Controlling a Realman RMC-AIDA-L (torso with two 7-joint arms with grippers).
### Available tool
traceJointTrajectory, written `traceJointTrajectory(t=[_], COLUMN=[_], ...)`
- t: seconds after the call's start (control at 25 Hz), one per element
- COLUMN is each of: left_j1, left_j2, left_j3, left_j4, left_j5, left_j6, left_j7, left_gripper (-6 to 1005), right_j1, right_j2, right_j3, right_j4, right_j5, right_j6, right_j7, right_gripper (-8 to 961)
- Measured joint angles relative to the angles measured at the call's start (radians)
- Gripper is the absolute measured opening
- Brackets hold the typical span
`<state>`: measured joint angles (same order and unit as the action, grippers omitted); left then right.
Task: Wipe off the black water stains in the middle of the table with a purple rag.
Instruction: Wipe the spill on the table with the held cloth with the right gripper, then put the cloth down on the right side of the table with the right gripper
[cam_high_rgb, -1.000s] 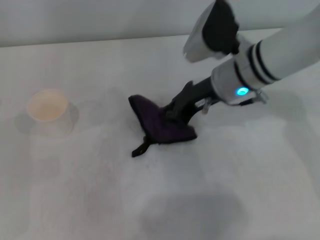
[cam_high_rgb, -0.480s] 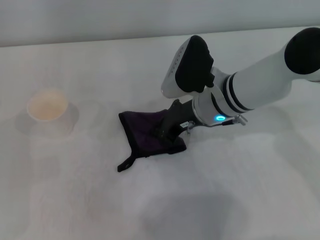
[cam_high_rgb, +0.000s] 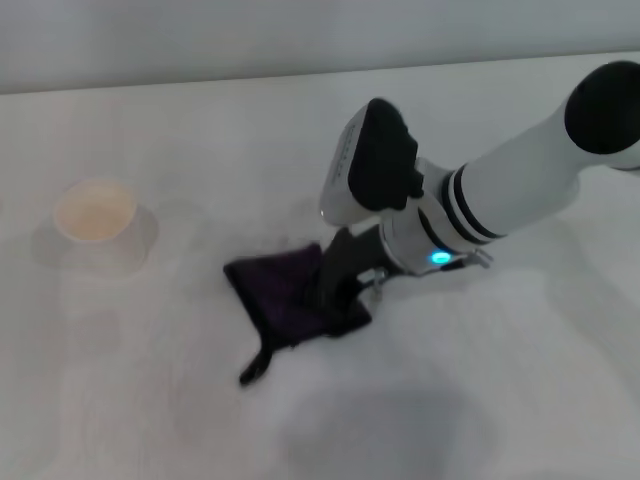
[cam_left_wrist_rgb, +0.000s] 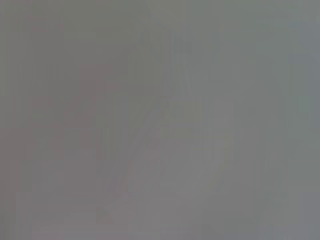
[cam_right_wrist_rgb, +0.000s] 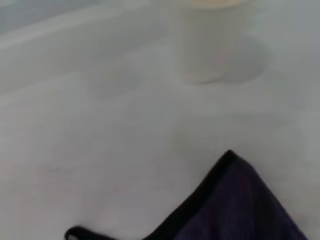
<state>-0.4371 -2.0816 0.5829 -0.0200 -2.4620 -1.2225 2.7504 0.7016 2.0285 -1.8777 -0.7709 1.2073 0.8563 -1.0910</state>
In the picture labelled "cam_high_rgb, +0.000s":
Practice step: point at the dark purple rag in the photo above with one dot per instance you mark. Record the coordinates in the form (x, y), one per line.
(285, 300)

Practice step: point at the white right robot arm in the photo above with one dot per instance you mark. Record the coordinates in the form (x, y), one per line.
(525, 185)

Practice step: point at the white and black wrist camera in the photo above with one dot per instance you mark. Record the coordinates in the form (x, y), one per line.
(370, 160)

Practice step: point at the white paper cup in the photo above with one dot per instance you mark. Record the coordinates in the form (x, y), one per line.
(100, 225)

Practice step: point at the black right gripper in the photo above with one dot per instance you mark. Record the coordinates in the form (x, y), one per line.
(350, 255)

